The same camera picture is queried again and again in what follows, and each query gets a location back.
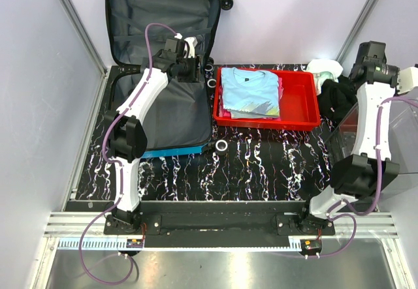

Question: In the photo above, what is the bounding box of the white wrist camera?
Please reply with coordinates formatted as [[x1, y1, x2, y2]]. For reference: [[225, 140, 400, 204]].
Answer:
[[184, 37, 198, 59], [396, 67, 418, 95]]

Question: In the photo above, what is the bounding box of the magenta cloth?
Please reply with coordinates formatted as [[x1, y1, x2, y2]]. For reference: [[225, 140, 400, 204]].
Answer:
[[219, 77, 283, 117]]

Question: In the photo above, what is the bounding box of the clear plastic container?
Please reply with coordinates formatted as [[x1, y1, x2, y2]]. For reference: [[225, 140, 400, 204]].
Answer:
[[326, 101, 417, 200]]

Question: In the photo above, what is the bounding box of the light blue denim garment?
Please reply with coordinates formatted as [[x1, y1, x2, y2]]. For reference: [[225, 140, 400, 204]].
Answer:
[[219, 88, 281, 120]]

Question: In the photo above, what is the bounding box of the red plastic bin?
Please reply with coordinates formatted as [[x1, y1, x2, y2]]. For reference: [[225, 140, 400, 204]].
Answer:
[[213, 67, 320, 131]]

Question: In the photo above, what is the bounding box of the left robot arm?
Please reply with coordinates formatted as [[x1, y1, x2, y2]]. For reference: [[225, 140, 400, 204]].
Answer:
[[102, 34, 199, 234]]

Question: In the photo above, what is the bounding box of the light blue t-shirt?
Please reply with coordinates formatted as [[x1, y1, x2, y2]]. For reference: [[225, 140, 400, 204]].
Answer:
[[221, 67, 280, 119]]

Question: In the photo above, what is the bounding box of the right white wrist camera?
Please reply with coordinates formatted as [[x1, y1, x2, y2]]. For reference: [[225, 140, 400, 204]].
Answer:
[[396, 67, 418, 95]]

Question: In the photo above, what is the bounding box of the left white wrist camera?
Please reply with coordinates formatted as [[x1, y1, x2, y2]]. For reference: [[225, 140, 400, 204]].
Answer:
[[184, 37, 198, 59]]

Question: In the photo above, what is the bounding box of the black cloth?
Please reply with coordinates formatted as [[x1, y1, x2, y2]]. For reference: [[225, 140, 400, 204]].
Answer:
[[317, 76, 357, 127]]

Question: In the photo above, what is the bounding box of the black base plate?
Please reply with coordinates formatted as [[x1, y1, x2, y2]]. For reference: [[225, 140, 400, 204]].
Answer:
[[104, 201, 335, 251]]

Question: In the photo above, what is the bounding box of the blue hard-shell suitcase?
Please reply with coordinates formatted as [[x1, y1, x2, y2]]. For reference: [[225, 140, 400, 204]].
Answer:
[[105, 0, 233, 159]]

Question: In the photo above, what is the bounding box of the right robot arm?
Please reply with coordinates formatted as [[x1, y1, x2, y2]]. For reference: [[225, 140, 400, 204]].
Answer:
[[296, 41, 400, 235]]

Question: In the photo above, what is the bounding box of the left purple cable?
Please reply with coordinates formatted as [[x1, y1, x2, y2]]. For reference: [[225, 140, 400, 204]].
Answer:
[[78, 23, 184, 285]]

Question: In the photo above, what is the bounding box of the white cloth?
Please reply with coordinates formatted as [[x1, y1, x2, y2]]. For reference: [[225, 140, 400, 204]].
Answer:
[[306, 59, 344, 94]]

